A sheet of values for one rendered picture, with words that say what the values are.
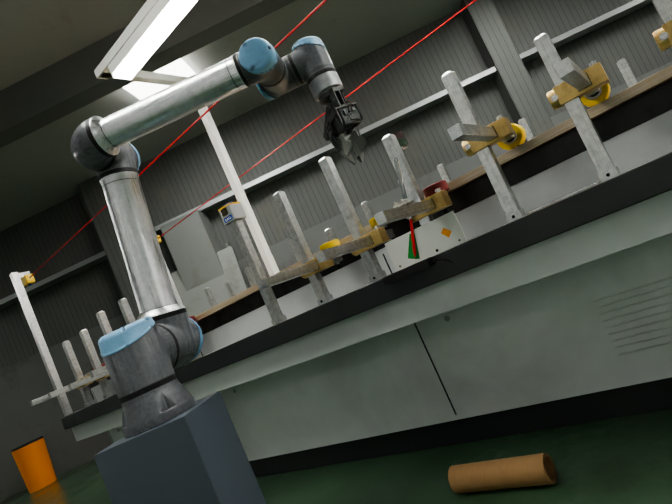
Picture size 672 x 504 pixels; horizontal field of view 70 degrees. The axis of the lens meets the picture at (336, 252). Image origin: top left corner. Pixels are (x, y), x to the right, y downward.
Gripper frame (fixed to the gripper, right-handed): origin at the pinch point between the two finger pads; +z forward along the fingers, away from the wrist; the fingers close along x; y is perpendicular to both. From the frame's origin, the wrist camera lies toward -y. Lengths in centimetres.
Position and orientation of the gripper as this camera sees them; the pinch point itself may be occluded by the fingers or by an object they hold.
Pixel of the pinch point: (355, 160)
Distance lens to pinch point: 141.5
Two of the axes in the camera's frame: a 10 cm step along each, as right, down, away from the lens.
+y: 3.7, -2.4, -9.0
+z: 4.1, 9.1, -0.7
